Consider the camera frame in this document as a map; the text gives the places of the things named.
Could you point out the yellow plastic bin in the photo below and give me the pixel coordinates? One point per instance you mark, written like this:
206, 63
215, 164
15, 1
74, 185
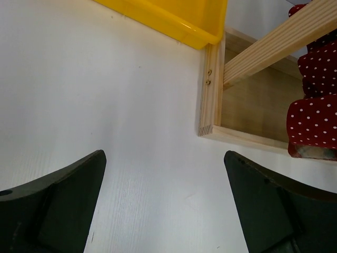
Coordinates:
193, 23

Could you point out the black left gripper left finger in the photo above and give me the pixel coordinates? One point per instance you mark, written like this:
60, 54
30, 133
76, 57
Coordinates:
53, 213

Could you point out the wooden clothes rack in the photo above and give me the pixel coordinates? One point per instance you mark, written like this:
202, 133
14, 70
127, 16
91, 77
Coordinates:
248, 84

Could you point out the red polka dot skirt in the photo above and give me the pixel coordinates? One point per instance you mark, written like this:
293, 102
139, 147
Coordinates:
311, 121

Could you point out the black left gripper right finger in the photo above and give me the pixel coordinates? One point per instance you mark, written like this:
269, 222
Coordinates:
280, 214

